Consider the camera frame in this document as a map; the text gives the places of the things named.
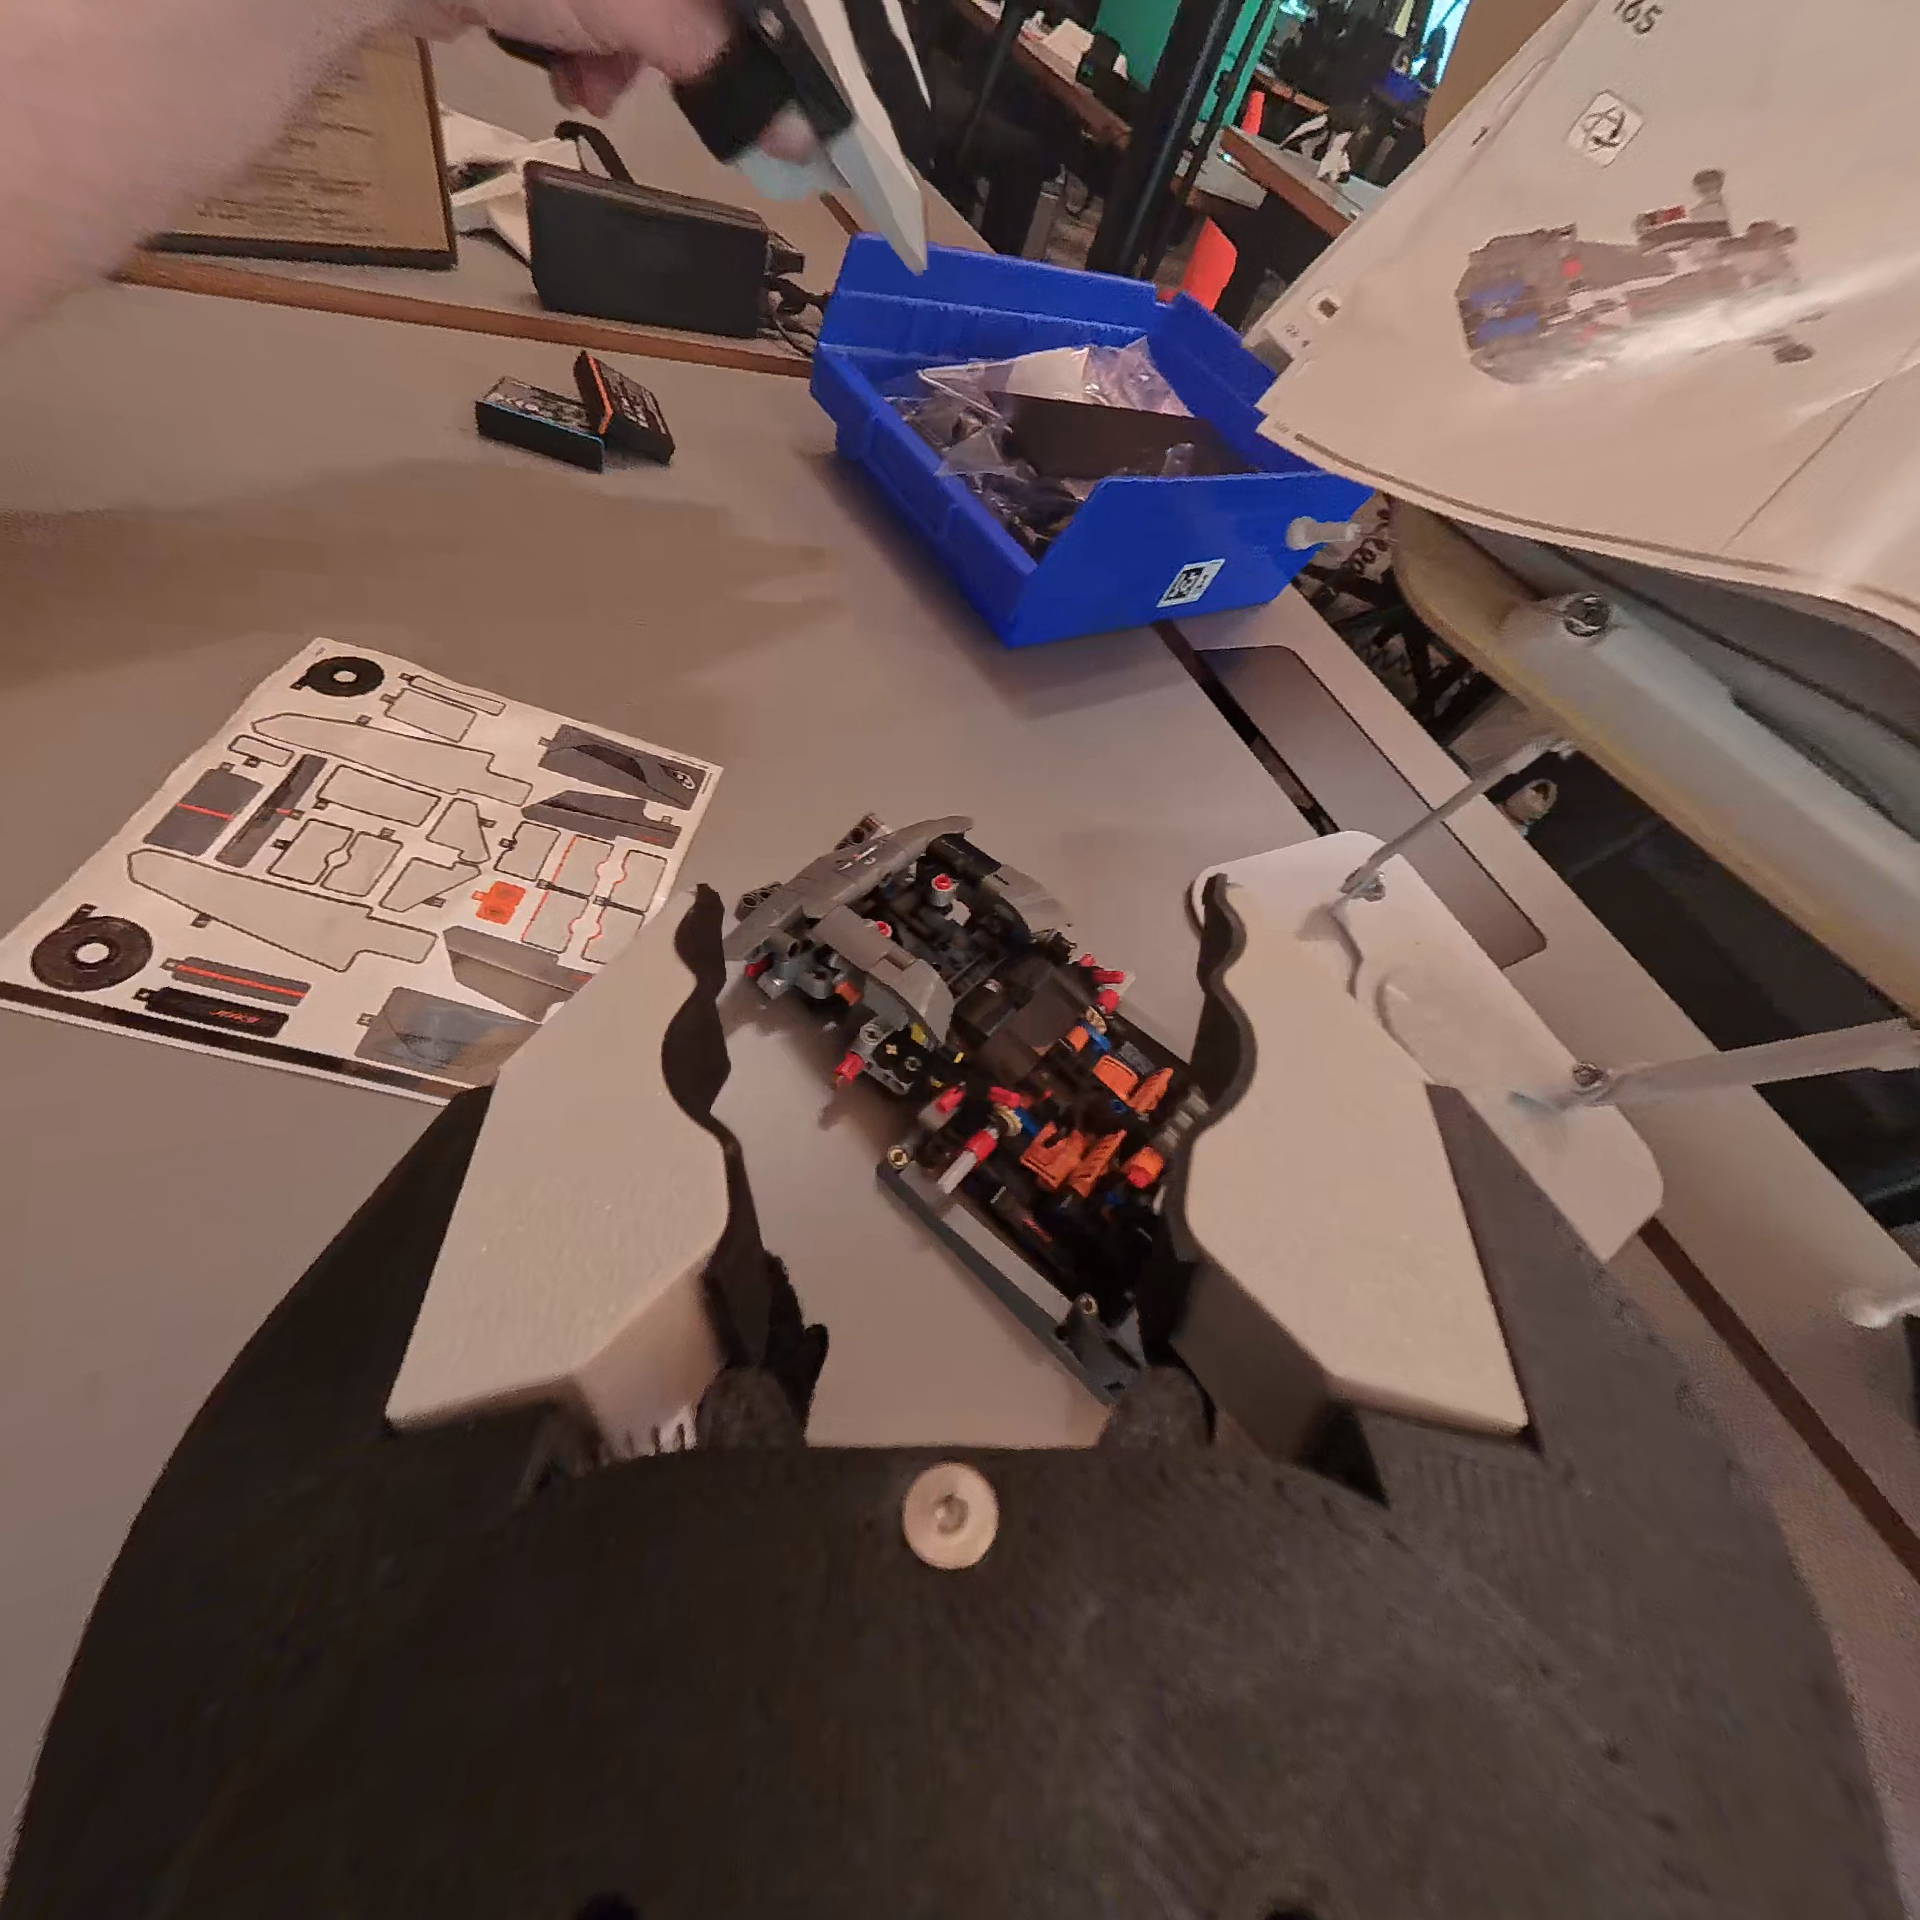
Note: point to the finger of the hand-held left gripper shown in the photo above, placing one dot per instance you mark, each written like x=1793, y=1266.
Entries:
x=878, y=165

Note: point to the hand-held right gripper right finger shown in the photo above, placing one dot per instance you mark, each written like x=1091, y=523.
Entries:
x=1335, y=1230

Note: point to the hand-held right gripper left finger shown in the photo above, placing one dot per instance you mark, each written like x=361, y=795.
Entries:
x=569, y=1170

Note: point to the clear plastic bag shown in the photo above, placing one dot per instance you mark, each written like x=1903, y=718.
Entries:
x=961, y=405

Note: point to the partly built lego car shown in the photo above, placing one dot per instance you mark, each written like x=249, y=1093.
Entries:
x=1021, y=1036

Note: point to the blue plastic parts bin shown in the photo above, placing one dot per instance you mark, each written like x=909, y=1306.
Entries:
x=1141, y=556

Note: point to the person's left forearm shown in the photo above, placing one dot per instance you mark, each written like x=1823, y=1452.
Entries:
x=149, y=136

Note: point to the lego sticker sheet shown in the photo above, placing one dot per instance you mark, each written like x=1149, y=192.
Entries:
x=376, y=901

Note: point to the lego instruction booklet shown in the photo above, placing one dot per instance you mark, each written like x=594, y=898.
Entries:
x=1650, y=376

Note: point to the person's left hand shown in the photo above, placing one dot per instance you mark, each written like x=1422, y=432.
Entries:
x=600, y=36

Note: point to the black power adapter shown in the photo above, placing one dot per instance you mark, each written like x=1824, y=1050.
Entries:
x=645, y=254

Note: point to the wooden-edged background table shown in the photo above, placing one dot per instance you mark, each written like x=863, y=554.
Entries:
x=1065, y=82

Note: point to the green screen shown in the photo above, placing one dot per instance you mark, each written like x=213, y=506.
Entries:
x=1185, y=36

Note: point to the small black battery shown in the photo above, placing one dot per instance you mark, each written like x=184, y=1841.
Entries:
x=630, y=405
x=533, y=421

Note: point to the clear bag with black panel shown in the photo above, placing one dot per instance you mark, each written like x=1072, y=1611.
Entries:
x=1119, y=435

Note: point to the wooden framed sign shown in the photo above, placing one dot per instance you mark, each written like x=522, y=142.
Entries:
x=359, y=165

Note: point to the black metal post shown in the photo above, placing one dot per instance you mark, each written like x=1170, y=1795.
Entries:
x=1161, y=136

